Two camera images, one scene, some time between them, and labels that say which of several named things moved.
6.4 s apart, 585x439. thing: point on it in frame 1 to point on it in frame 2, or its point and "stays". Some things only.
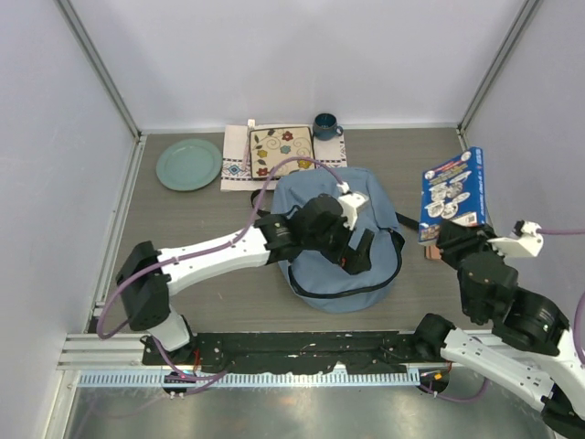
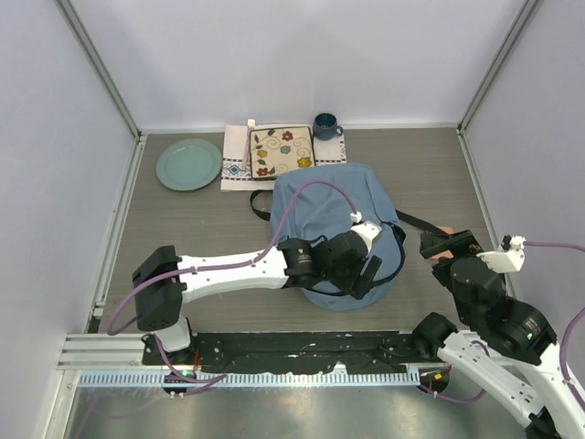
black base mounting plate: x=298 y=351 stays
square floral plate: x=268 y=146 stays
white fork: x=250 y=126 stays
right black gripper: x=452 y=237 to x=462 y=240
